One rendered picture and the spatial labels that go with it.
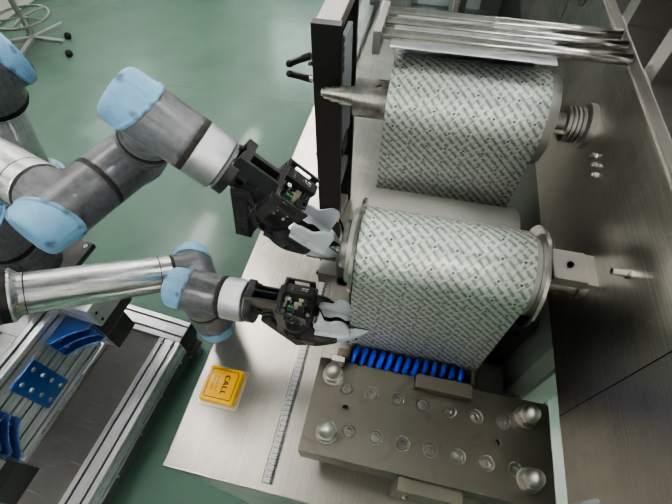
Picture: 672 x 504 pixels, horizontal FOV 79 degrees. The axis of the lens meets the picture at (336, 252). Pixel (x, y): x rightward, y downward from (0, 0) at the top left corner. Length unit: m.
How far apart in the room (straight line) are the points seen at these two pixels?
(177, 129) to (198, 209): 1.95
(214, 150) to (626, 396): 0.54
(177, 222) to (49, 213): 1.88
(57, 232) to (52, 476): 1.32
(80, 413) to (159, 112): 1.45
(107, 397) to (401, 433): 1.29
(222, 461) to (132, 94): 0.65
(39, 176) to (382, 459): 0.62
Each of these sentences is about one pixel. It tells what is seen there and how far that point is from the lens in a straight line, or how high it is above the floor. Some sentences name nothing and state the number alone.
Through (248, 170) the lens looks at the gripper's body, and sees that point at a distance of 0.53.
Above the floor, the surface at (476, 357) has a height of 1.08.
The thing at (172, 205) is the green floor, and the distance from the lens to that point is 2.54.
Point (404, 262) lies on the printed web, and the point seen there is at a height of 1.29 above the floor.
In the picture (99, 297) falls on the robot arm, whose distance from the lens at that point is 0.88.
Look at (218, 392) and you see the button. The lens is 0.89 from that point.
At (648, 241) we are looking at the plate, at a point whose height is 1.39.
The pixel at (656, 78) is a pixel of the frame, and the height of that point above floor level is 1.46.
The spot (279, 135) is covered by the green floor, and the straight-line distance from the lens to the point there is 2.85.
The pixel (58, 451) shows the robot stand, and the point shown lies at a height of 0.21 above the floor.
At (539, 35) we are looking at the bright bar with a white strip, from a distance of 0.72.
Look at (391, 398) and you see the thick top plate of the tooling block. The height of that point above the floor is 1.02.
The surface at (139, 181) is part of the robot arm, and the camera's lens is 0.62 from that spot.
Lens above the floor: 1.75
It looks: 54 degrees down
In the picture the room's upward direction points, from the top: straight up
